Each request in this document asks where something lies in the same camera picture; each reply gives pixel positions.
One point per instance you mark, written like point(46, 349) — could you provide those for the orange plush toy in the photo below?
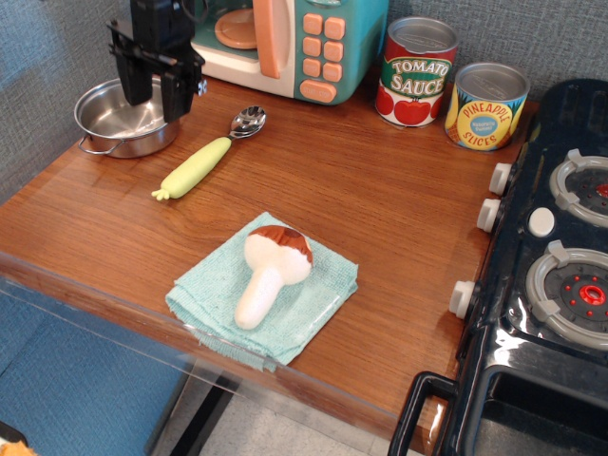
point(16, 449)

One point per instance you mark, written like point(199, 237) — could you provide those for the spoon with green handle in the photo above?
point(193, 170)

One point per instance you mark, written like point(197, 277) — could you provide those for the light blue folded cloth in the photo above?
point(205, 298)

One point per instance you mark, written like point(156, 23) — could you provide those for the black toy stove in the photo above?
point(532, 377)

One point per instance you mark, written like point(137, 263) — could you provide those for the toy microwave teal and cream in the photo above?
point(314, 51)

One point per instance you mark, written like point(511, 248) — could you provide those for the pineapple slices can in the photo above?
point(486, 104)

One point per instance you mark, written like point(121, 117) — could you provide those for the plush mushroom toy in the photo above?
point(278, 256)

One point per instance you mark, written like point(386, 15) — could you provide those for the tomato sauce can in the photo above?
point(418, 58)

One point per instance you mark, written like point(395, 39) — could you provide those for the stainless steel pot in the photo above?
point(113, 127)

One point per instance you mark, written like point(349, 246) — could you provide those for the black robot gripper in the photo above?
point(156, 40)

